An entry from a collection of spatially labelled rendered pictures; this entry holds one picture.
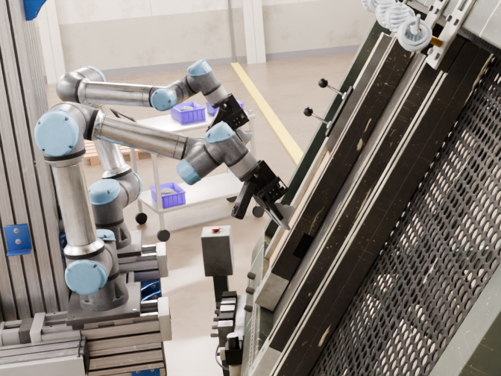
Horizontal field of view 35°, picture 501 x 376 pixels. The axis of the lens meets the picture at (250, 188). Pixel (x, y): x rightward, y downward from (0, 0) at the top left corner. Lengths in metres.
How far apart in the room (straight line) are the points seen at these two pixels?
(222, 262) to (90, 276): 1.09
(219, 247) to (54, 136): 1.27
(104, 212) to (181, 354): 1.58
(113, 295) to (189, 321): 2.19
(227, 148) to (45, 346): 0.84
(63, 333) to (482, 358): 1.66
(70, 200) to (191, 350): 2.23
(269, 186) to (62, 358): 0.81
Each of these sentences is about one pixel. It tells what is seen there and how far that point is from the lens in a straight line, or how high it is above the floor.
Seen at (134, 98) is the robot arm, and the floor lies 1.59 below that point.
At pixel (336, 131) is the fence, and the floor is 1.38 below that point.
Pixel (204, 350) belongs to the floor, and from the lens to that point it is 4.37.
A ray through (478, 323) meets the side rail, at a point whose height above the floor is 1.57.
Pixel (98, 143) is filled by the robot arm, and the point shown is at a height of 1.40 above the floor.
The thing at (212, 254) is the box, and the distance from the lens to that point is 3.32.
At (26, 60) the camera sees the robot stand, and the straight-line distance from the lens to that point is 2.52.
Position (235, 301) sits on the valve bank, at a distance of 3.12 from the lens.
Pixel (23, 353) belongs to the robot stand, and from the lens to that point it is 2.55.
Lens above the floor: 2.11
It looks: 18 degrees down
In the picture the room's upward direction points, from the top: 5 degrees counter-clockwise
